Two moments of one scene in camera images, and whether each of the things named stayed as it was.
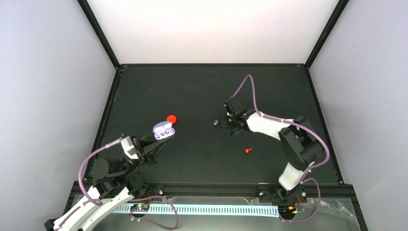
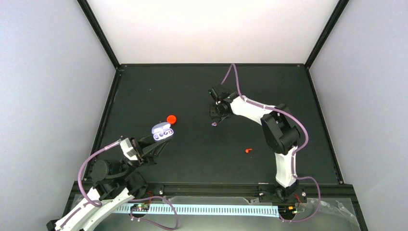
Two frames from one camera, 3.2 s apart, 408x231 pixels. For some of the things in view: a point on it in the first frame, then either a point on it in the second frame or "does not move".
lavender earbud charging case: [163, 129] does not move
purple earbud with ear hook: [165, 131] does not move
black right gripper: [223, 124] → [213, 114]
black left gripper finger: [147, 139] does not move
